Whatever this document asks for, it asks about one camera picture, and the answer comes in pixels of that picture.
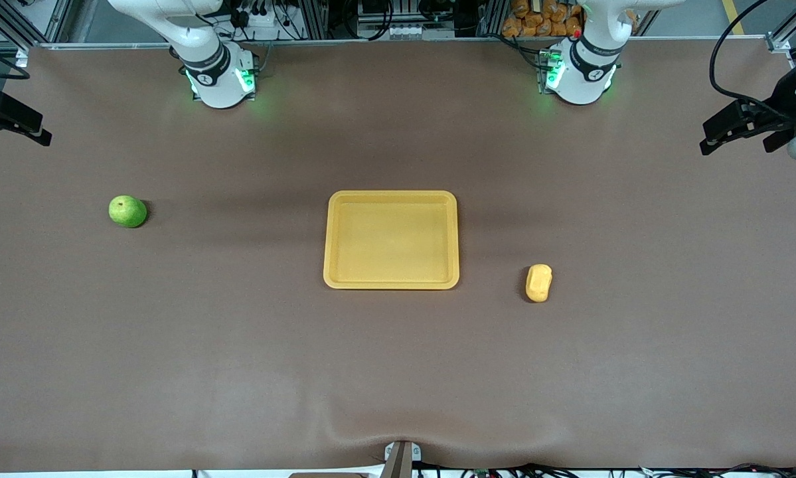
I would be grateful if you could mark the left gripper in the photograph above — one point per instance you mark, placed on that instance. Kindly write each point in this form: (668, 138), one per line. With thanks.
(783, 99)

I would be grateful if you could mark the green apple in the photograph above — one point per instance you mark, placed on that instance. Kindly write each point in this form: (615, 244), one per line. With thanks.
(127, 212)

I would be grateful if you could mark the yellow potato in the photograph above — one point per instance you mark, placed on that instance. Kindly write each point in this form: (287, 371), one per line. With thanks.
(538, 283)

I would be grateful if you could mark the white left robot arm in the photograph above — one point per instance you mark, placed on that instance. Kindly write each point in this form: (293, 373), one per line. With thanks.
(583, 74)

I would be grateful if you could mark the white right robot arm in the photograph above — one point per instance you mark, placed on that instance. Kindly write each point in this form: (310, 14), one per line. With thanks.
(217, 74)

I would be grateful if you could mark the yellow plastic tray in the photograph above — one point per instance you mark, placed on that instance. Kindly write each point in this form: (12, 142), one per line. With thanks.
(391, 242)

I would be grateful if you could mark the orange snack bags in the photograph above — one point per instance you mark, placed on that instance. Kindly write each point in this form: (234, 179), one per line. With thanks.
(538, 23)

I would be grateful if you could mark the white power strip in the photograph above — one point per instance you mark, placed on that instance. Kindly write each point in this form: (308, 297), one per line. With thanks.
(265, 26)

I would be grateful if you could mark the aluminium frame profile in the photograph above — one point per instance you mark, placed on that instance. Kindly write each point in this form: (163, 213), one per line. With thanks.
(786, 34)
(56, 20)

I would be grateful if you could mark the aluminium table edge rail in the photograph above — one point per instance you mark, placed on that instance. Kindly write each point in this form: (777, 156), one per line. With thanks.
(371, 41)

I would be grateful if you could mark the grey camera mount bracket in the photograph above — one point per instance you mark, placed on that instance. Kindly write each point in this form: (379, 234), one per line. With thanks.
(398, 465)

